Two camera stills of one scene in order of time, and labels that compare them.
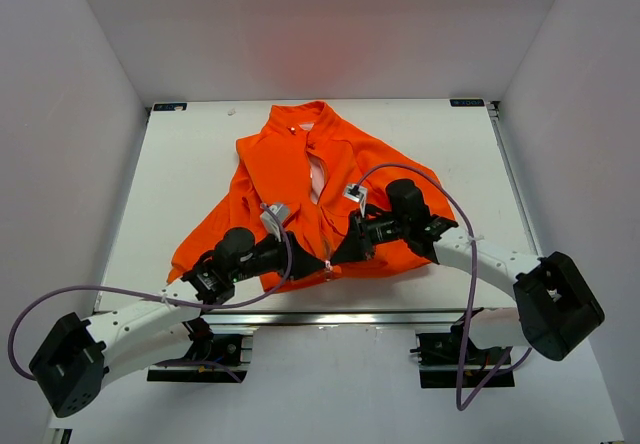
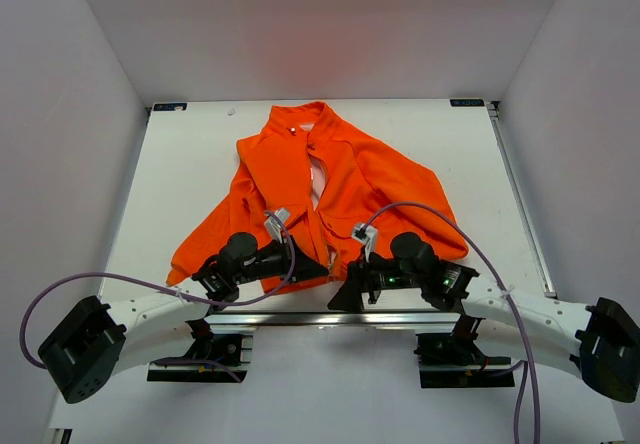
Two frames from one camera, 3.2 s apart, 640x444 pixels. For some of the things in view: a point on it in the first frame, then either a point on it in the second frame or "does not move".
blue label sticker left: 169,106 does not move
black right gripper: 357,245 -> 350,295
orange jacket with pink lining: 304,162 does not move
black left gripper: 304,262 does not move
